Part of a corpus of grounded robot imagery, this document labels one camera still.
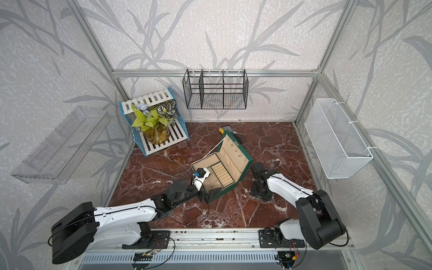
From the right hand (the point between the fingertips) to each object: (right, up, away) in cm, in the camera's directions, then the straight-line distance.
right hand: (256, 193), depth 88 cm
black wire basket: (-22, +60, +17) cm, 67 cm away
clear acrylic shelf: (-83, +22, -23) cm, 89 cm away
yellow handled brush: (-15, +36, +28) cm, 47 cm away
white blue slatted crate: (-49, +33, +25) cm, 64 cm away
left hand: (-21, +9, -12) cm, 25 cm away
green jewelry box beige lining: (-15, +14, +4) cm, 21 cm away
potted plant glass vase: (-55, +37, +1) cm, 66 cm away
